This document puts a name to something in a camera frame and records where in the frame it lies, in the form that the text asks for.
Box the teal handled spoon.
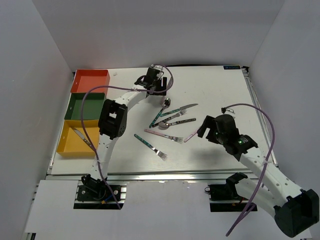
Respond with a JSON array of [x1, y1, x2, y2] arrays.
[[149, 98, 171, 128]]

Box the pink handled knife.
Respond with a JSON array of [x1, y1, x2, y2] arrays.
[[183, 127, 201, 143]]

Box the teal handled knife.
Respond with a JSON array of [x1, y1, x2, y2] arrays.
[[160, 103, 199, 117]]

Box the black handled fork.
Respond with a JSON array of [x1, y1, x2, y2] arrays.
[[167, 118, 197, 127]]

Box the pink handled fork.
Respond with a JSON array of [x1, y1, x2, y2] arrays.
[[144, 129, 184, 144]]

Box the teal handled fork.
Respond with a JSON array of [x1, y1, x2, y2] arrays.
[[134, 134, 167, 160], [151, 109, 187, 128]]

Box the black handled table knife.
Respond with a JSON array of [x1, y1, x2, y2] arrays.
[[71, 127, 92, 147]]

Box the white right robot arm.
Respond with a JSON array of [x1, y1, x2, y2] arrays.
[[197, 114, 320, 238]]

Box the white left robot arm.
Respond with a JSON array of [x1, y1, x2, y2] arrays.
[[80, 64, 174, 200]]

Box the blue table label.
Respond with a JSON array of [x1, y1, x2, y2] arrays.
[[223, 65, 241, 70]]

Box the green plastic bin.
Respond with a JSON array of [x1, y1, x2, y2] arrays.
[[64, 92, 105, 121]]

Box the orange plastic bin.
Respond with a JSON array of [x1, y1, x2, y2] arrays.
[[70, 69, 110, 93]]

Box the yellow plastic bin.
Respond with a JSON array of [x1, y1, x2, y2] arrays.
[[56, 120, 100, 158]]

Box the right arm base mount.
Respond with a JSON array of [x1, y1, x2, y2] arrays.
[[204, 172, 248, 213]]

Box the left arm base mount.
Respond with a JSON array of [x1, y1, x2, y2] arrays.
[[73, 174, 126, 210]]

